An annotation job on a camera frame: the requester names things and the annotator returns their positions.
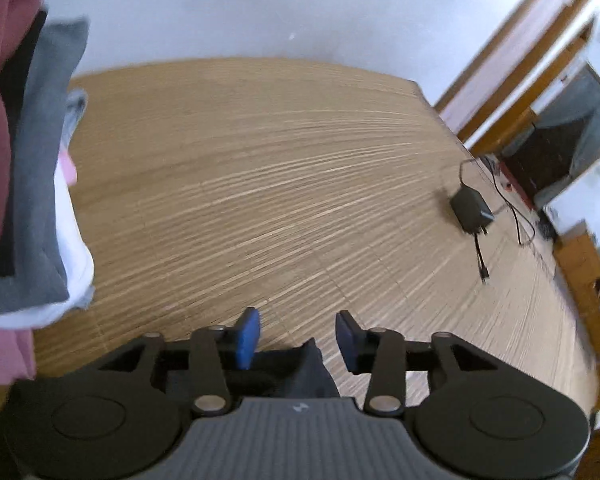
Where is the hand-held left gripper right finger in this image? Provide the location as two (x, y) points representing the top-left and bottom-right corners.
(334, 310), (500, 417)

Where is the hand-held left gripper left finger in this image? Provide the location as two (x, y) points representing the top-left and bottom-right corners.
(96, 306), (262, 417)

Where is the black printed T-shirt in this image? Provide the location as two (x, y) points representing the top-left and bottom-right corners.
(245, 337), (338, 401)

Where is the stack of folded clothes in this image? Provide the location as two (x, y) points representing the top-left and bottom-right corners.
(0, 17), (91, 318)

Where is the black power adapter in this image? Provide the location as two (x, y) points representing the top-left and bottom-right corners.
(449, 184), (496, 236)

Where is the wooden cabinet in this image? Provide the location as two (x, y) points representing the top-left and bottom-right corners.
(550, 220), (600, 361)

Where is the light blue garment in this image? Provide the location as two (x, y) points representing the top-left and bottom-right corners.
(62, 89), (88, 146)

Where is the grey hanging cloth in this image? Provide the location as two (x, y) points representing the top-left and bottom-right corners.
(535, 65), (600, 191)

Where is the pale pink door panel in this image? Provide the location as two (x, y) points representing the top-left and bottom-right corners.
(442, 0), (588, 128)

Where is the black cable with plug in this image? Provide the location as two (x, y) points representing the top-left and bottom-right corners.
(474, 157), (537, 286)

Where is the black power cord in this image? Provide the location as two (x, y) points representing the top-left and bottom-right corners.
(457, 156), (496, 191)

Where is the wooden door frame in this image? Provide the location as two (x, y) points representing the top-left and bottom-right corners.
(432, 0), (600, 148)

